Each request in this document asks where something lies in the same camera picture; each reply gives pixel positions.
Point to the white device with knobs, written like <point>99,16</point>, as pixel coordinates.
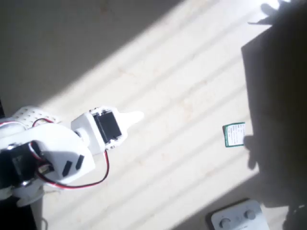
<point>237,218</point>

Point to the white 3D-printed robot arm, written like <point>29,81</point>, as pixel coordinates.
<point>60,143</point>

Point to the small green-edged paper label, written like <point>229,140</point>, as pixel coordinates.
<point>233,134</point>

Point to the white perforated base plate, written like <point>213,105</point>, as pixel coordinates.
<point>28,115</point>

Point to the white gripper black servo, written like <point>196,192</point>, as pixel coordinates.
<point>107,128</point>

